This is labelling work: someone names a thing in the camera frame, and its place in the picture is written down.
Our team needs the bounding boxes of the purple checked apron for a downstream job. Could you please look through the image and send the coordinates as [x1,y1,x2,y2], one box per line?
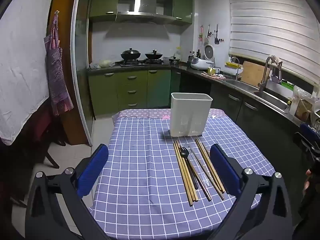
[44,11,74,115]

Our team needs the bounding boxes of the steel sink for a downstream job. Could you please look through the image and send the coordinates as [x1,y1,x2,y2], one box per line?
[225,79,290,110]

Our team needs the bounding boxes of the white rice cooker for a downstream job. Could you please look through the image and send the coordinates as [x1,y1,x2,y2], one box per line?
[190,44,215,70]

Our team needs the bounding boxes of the gas stove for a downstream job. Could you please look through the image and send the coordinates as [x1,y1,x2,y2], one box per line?
[119,59,170,67]

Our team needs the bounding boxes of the pink rag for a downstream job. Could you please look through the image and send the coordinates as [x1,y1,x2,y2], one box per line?
[202,71,227,80]

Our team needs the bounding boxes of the clear plastic utensil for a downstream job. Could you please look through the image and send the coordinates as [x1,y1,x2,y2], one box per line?
[190,148,209,187]

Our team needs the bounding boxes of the sliding glass door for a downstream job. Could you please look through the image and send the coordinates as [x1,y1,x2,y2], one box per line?
[71,0,95,147]

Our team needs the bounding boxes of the dark base cabinet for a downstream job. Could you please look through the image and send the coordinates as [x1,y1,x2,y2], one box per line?
[179,71,308,155]

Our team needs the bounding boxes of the steel range hood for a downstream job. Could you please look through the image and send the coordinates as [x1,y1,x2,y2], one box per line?
[116,0,175,22]

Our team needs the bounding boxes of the dark brown chopstick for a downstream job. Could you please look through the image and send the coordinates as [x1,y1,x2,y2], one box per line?
[187,146,212,202]

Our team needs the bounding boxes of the wooden cutting board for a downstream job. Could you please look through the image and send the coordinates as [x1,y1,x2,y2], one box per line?
[241,60,272,87]

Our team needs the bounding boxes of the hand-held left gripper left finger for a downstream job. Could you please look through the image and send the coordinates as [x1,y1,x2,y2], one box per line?
[24,144,110,240]

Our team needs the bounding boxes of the green wall cabinet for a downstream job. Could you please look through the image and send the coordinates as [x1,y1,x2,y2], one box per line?
[173,0,194,25]
[89,0,120,22]

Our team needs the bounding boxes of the brushed steel faucet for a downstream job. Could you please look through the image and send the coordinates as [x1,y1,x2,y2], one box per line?
[257,56,283,93]

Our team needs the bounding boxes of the blue checked tablecloth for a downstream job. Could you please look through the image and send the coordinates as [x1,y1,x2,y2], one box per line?
[91,108,277,240]

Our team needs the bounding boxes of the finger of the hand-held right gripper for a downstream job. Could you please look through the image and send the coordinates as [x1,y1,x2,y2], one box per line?
[294,132,320,163]
[299,122,320,143]

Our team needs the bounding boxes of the black wok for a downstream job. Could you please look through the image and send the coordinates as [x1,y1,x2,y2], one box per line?
[144,49,164,60]
[121,47,142,61]

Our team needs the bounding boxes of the clear plastic bag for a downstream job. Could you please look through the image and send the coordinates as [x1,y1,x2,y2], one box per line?
[290,85,320,123]

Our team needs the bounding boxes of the person's right hand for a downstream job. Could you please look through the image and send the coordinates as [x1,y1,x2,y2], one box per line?
[302,168,313,198]

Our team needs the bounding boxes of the white plastic utensil holder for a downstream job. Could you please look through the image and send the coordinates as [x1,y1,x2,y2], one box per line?
[171,92,213,138]

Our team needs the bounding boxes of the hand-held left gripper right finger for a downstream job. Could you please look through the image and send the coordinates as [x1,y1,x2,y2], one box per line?
[209,144,293,240]

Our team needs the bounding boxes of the green base cabinet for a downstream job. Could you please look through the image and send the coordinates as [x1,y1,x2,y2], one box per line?
[87,69,180,117]

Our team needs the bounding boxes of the dark sauce bottles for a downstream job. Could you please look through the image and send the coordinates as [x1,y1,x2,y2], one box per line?
[187,49,202,63]

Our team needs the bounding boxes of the brown wooden panel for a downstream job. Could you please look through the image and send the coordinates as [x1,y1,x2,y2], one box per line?
[47,0,88,145]

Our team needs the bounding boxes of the white hanging sheet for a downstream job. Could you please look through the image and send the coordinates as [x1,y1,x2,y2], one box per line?
[0,0,60,145]

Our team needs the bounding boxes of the chrome faucet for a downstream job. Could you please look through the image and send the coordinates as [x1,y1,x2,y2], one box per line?
[229,57,241,82]

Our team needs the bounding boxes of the light wooden chopstick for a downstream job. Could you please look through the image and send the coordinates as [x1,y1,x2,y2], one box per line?
[178,140,200,201]
[195,139,225,201]
[201,142,212,157]
[177,141,198,203]
[197,139,227,193]
[175,141,196,205]
[173,142,193,207]

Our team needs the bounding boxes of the white window blind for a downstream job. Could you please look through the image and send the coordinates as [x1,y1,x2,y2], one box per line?
[227,0,320,85]

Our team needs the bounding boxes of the dark red chair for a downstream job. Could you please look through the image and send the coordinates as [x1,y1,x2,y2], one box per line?
[30,102,67,169]

